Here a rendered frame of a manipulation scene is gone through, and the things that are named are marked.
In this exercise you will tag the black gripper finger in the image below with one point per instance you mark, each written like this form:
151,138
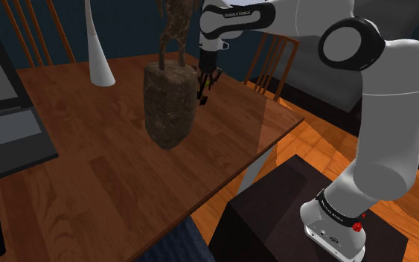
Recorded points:
203,92
215,75

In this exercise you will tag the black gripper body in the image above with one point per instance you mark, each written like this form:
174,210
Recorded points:
207,60

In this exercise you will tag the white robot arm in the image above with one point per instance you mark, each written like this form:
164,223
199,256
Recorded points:
390,119

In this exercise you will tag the brown figure on stone base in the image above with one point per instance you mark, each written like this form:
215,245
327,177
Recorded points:
169,94

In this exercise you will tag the wooden spindle chair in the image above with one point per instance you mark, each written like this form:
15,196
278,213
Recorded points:
272,65
36,34

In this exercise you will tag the grey sofa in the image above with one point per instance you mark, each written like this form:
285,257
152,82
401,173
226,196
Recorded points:
321,54

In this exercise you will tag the tall white vase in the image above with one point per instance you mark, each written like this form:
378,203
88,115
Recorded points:
98,54

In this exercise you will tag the brown wooden table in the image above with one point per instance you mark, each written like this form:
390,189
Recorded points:
122,174

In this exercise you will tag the dark robot stand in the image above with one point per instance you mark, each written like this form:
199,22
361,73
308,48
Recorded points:
263,221

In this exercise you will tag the dark blue rug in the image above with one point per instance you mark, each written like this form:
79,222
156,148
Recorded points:
180,243

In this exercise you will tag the open grey laptop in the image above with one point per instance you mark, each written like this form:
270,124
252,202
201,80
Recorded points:
2,105

